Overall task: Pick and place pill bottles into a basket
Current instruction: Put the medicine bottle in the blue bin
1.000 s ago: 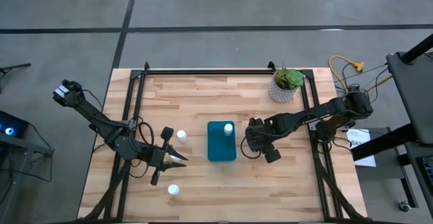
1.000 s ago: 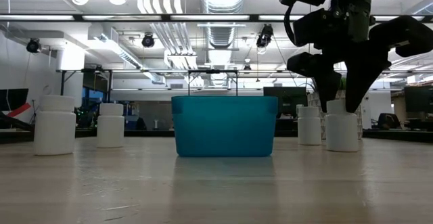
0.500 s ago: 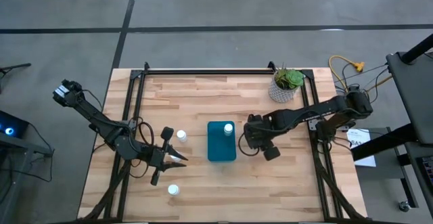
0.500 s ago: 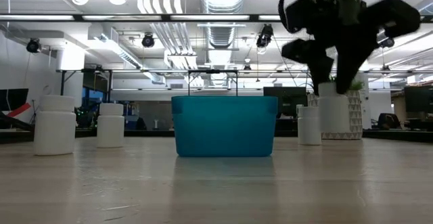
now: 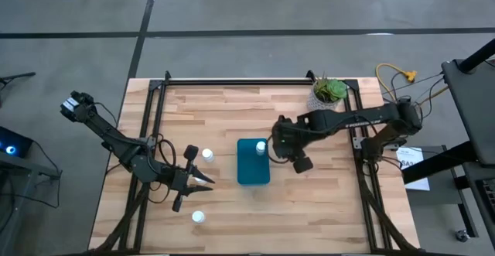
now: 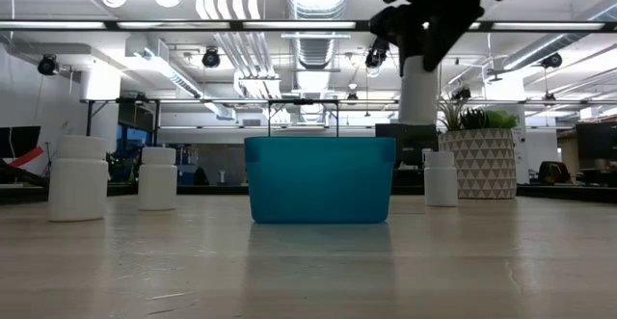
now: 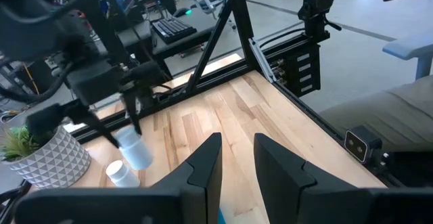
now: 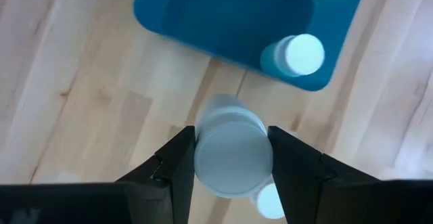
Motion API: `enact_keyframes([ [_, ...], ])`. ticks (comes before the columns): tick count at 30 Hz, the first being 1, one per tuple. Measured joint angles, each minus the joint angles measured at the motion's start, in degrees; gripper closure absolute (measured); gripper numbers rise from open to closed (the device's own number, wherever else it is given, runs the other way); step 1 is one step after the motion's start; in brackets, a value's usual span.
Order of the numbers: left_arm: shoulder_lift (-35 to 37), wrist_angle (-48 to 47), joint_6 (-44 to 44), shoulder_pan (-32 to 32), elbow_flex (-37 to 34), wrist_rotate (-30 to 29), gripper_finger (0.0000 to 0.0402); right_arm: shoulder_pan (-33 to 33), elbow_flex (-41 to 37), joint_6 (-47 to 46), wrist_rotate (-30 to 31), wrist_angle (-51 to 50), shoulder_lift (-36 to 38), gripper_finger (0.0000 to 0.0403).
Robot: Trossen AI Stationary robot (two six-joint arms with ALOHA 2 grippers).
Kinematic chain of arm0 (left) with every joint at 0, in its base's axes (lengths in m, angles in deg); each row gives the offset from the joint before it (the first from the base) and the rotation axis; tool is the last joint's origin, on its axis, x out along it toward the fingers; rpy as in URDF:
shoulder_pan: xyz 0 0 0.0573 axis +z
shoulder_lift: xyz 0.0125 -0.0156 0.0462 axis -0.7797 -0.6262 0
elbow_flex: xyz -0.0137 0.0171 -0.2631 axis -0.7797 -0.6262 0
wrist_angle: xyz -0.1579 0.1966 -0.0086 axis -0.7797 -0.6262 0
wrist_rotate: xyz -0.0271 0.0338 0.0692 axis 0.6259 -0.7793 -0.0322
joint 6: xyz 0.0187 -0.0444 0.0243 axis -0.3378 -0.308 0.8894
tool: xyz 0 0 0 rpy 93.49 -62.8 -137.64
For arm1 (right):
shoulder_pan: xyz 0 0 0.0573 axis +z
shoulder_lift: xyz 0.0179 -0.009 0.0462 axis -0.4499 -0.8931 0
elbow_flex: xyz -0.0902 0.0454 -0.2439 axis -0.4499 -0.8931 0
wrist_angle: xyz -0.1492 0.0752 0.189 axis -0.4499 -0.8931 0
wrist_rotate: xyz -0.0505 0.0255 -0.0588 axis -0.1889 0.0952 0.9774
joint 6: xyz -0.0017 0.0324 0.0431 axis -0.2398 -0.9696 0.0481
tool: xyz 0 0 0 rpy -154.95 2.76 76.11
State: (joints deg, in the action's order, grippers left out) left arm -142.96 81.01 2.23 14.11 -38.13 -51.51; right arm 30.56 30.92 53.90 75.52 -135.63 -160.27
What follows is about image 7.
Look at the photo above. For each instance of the green artificial plant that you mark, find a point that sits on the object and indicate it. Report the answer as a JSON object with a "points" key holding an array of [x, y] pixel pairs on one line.
{"points": [[17, 142]]}

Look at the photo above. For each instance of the blue plastic basket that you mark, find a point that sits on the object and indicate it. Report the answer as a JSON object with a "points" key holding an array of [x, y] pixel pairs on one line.
{"points": [[221, 218]]}

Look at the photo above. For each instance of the black office desk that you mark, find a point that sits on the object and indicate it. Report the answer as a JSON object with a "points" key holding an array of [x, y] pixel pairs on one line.
{"points": [[203, 22]]}

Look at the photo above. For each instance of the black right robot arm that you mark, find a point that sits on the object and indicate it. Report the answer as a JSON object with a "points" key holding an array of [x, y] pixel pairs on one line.
{"points": [[34, 21]]}

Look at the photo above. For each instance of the white plastic pill bottle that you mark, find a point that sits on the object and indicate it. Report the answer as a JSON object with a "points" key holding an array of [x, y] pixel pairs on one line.
{"points": [[135, 153], [120, 175]]}

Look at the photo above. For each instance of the triangle patterned planter pot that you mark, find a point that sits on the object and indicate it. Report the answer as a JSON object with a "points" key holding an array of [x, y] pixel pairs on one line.
{"points": [[50, 163]]}

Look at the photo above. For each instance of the black computer keyboard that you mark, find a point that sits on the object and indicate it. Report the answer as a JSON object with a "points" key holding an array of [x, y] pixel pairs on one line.
{"points": [[174, 29]]}

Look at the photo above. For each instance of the black bracket device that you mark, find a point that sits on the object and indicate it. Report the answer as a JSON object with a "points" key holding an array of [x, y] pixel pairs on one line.
{"points": [[316, 7]]}

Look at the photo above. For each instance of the black aluminium rig frame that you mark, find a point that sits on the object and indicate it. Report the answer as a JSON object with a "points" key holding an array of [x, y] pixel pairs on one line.
{"points": [[242, 24]]}

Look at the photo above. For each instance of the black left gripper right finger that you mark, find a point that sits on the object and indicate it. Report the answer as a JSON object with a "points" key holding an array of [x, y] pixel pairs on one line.
{"points": [[284, 190]]}

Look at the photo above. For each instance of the black connector control box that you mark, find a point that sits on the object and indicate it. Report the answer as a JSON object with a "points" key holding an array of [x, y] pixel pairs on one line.
{"points": [[301, 71]]}

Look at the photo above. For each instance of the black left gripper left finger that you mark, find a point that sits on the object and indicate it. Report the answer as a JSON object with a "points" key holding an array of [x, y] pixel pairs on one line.
{"points": [[203, 190]]}

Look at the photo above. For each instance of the grey seat cushion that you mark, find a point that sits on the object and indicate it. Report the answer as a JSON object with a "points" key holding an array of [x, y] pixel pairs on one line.
{"points": [[382, 115]]}

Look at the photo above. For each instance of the table-level depth camera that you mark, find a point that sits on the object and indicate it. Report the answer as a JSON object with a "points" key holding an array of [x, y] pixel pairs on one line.
{"points": [[360, 146]]}

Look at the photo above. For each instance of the grey-blue chair armrest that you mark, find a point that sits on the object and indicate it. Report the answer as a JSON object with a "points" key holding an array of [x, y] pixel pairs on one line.
{"points": [[409, 48]]}

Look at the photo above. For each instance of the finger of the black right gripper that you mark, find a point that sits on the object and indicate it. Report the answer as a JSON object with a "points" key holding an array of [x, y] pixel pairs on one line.
{"points": [[143, 73], [47, 119]]}

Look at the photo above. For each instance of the black mouse green light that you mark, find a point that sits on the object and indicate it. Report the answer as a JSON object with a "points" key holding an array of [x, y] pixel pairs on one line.
{"points": [[182, 12]]}

